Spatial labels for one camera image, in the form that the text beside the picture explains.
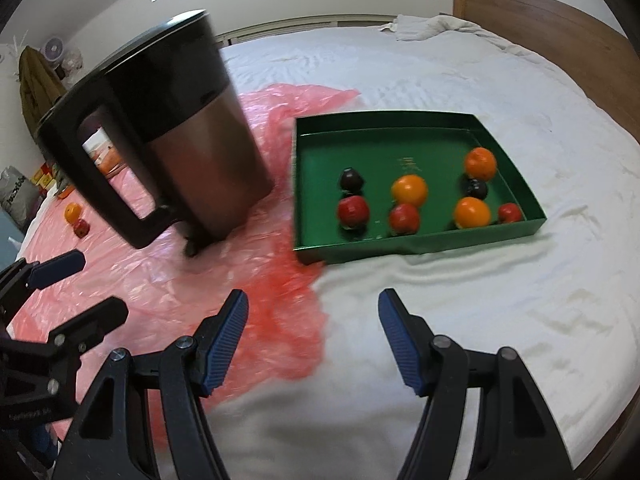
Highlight wooden headboard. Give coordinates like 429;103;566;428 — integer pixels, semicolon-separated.
452;0;640;133

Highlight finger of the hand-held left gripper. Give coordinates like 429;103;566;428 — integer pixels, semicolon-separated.
47;296;130;362
0;250;87;322

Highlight green cardboard tray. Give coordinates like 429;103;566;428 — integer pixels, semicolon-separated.
291;110;547;266

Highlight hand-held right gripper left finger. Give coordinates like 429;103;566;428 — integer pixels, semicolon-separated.
52;288;250;480

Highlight small white fan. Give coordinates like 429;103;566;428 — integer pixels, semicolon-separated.
42;35;66;68

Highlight yellow red cartons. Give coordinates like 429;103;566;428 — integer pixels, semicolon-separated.
31;162;57;193

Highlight white crumpled blanket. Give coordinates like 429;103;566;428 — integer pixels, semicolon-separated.
378;12;541;61

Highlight brown hanging coat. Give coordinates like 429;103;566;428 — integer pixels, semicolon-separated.
19;45;68;133

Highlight pink plastic sheet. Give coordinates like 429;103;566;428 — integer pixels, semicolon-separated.
7;82;361;441

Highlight blue cloth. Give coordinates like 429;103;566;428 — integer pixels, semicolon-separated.
20;425;58;468

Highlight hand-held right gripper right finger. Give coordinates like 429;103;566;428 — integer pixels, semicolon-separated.
377;288;576;480

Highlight grey plastic bag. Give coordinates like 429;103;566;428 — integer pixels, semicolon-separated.
0;166;28;228

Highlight black steel kettle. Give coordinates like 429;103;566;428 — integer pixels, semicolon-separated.
35;8;275;260

